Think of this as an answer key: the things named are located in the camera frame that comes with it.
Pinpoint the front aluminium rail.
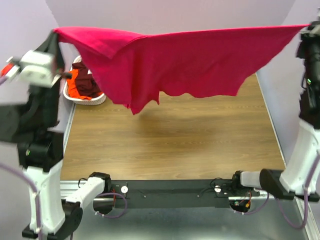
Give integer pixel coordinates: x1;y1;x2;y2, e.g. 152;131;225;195
57;179;310;201

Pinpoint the orange t shirt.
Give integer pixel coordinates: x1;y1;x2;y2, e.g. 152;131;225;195
67;69;92;100

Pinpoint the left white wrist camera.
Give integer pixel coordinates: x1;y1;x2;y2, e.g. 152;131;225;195
0;50;61;88

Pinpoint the pink t shirt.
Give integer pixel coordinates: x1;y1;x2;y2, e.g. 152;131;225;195
54;24;303;114

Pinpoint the white laundry basket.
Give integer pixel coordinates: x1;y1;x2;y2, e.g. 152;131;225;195
63;55;107;105

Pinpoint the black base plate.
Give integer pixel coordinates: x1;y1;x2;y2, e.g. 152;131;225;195
82;179;261;216

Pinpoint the left aluminium rail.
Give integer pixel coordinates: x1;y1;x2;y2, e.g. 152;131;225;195
58;103;76;153

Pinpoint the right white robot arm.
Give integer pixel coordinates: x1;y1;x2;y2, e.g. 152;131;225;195
230;20;320;203

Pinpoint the maroon t shirt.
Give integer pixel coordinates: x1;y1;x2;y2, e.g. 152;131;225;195
72;61;103;98

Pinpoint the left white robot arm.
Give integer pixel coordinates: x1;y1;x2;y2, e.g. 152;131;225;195
0;32;111;240

